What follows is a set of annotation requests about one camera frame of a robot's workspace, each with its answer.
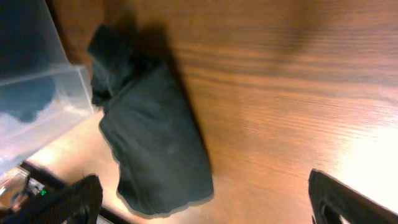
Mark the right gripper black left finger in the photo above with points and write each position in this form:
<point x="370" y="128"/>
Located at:
<point x="79" y="203"/>

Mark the clear plastic storage bin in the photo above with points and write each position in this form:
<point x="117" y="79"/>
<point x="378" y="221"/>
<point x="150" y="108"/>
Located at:
<point x="31" y="49"/>

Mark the blue grey garment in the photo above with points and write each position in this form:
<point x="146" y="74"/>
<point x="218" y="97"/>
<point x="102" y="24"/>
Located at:
<point x="24" y="100"/>

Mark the black garment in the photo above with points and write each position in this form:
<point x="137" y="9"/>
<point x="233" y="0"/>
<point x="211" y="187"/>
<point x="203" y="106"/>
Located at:
<point x="149" y="126"/>

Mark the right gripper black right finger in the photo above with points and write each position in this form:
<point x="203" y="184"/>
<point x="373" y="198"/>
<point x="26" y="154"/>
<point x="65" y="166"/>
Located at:
<point x="333" y="202"/>

